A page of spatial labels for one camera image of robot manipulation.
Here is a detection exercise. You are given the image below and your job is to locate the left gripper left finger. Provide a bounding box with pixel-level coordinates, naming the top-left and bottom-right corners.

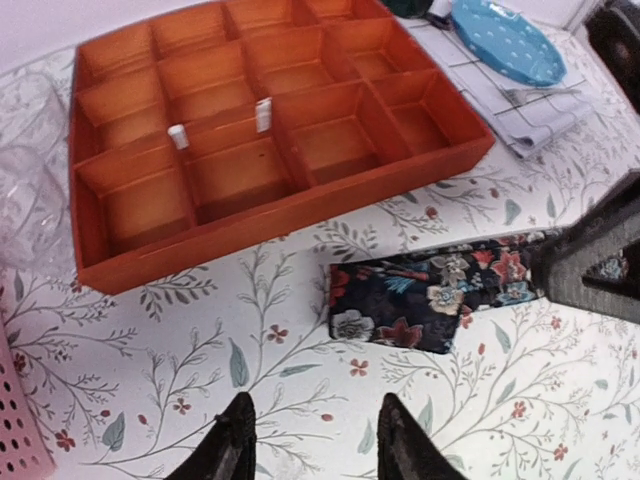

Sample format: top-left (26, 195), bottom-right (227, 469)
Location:
top-left (166, 392), bottom-right (257, 480)

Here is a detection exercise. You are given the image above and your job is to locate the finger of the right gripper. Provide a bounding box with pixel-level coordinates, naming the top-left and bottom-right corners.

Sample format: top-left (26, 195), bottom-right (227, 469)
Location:
top-left (531, 172), bottom-right (639, 320)

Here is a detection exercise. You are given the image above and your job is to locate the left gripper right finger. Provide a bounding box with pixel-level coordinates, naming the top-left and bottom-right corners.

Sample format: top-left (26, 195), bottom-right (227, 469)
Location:
top-left (377, 393), bottom-right (465, 480)

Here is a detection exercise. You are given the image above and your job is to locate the dark floral tie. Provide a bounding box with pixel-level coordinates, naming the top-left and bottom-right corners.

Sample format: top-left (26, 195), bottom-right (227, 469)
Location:
top-left (328, 231), bottom-right (548, 354)

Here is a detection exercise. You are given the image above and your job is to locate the white grid placemat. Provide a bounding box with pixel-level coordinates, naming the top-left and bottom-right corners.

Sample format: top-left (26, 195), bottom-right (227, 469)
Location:
top-left (402, 1), bottom-right (595, 158)

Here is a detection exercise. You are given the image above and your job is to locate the silver fork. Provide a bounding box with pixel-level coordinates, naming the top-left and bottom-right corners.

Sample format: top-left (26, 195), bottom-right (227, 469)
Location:
top-left (499, 88), bottom-right (580, 107)

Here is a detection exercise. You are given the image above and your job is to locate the pink plastic basket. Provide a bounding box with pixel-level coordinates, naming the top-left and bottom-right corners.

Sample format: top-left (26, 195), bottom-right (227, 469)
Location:
top-left (0, 327), bottom-right (55, 479)

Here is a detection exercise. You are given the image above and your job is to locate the blue dotted plate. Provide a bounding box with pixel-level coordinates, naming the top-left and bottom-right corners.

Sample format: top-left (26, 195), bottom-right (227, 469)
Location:
top-left (451, 0), bottom-right (567, 87)

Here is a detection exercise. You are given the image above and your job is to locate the clear plastic cup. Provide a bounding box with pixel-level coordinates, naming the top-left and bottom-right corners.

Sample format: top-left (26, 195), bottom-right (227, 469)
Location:
top-left (1, 74), bottom-right (74, 278)

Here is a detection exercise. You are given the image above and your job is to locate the dark green mug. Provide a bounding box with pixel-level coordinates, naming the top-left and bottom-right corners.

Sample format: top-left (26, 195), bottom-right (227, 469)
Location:
top-left (382, 0), bottom-right (434, 19)

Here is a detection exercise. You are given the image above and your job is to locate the orange wooden compartment tray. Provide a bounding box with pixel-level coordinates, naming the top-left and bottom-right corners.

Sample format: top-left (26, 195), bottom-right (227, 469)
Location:
top-left (69, 1), bottom-right (494, 294)

